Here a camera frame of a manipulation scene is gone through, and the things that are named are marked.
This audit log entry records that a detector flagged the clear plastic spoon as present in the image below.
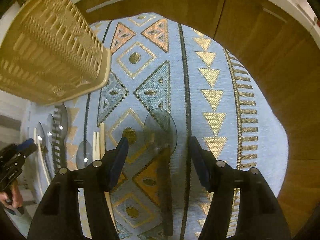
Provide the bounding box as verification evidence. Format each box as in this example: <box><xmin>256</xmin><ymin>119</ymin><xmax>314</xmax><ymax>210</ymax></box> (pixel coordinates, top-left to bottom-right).
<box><xmin>47</xmin><ymin>114</ymin><xmax>58</xmax><ymax>173</ymax></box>
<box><xmin>76</xmin><ymin>140</ymin><xmax>93</xmax><ymax>169</ymax></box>
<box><xmin>36</xmin><ymin>122</ymin><xmax>48</xmax><ymax>154</ymax></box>
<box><xmin>53</xmin><ymin>104</ymin><xmax>68</xmax><ymax>171</ymax></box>

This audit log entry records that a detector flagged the blue patterned tablecloth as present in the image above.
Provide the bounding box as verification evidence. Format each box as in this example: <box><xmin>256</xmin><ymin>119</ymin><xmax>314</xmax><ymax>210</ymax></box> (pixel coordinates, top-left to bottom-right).
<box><xmin>24</xmin><ymin>12</ymin><xmax>289</xmax><ymax>239</ymax></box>

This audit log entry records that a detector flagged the tan plastic utensil basket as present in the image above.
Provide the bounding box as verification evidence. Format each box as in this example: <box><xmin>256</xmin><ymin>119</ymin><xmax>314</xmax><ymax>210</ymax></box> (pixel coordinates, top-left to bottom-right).
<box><xmin>1</xmin><ymin>0</ymin><xmax>111</xmax><ymax>105</ymax></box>

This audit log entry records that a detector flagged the wooden chopstick right pair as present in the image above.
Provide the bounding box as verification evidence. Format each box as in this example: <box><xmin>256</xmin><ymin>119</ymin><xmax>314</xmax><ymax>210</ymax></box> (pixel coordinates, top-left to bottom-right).
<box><xmin>92</xmin><ymin>132</ymin><xmax>100</xmax><ymax>161</ymax></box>

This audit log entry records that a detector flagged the clear plastic spoon left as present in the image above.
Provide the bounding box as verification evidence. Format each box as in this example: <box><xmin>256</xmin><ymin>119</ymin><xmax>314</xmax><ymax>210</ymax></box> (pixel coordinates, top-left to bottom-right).
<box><xmin>36</xmin><ymin>122</ymin><xmax>48</xmax><ymax>154</ymax></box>

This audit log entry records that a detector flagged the black plastic ladle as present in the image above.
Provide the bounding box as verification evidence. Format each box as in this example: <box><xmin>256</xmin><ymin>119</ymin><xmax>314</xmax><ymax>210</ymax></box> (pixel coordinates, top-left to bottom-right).
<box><xmin>143</xmin><ymin>108</ymin><xmax>177</xmax><ymax>237</ymax></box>

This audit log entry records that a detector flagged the clear plastic spoon right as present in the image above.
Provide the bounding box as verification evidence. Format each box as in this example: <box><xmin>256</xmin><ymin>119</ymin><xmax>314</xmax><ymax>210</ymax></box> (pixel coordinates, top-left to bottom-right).
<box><xmin>76</xmin><ymin>140</ymin><xmax>93</xmax><ymax>169</ymax></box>

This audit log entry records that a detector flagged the person's hand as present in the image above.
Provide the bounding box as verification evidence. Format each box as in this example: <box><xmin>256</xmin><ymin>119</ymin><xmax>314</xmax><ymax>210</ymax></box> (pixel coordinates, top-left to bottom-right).
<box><xmin>0</xmin><ymin>180</ymin><xmax>23</xmax><ymax>210</ymax></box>

